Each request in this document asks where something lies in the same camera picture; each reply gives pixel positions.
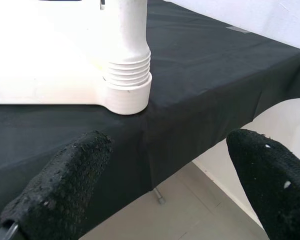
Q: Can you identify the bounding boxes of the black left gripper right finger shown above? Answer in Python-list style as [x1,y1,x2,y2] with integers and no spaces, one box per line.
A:
[226,128,300,240]

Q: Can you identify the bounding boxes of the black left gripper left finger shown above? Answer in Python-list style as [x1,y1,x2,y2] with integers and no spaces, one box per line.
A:
[0,129,115,240]

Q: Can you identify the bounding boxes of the white plastic table leg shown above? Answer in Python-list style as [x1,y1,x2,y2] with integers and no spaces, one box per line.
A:
[99,0,153,88]

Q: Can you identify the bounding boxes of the white plastic table top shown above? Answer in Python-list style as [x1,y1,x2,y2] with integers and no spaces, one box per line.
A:
[0,0,153,116]

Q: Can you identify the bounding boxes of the black table cloth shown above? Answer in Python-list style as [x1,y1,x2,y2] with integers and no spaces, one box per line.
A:
[0,0,300,240]

